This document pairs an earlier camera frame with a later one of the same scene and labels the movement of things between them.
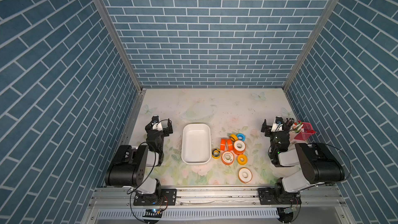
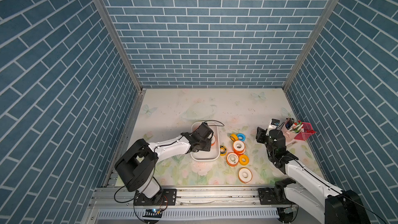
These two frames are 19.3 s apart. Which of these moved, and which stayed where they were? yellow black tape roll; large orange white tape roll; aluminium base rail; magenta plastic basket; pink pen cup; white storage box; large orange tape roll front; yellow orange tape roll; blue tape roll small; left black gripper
Moved: left black gripper; yellow black tape roll; white storage box
Stayed: blue tape roll small; yellow orange tape roll; pink pen cup; large orange white tape roll; large orange tape roll front; magenta plastic basket; aluminium base rail
